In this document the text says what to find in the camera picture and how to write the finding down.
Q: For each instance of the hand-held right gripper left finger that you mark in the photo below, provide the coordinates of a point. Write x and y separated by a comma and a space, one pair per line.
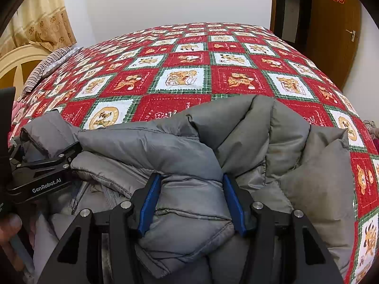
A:
148, 205

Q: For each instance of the red checked printed quilt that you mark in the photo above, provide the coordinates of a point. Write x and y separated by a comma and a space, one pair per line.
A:
183, 77

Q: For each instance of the beige patterned curtain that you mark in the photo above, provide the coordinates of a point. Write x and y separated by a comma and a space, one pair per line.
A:
44, 26

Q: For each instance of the cream and brown headboard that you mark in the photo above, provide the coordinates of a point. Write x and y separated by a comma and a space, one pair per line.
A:
11, 62

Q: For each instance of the striped pillow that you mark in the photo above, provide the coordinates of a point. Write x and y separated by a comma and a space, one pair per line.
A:
44, 68

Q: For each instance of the crumpled cloth pile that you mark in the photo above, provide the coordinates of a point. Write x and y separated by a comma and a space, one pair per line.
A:
372, 136

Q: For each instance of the brown wooden door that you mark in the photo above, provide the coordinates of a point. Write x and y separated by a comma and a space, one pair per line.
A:
325, 35

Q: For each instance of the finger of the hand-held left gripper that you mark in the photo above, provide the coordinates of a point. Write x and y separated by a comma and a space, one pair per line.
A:
56, 152

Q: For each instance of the person's left hand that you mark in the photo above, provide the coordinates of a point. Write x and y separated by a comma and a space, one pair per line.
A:
10, 227

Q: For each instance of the grey puffer jacket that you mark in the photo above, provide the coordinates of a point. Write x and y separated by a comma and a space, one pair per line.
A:
192, 142

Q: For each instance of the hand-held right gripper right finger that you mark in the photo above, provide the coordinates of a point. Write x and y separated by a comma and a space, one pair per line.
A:
234, 204

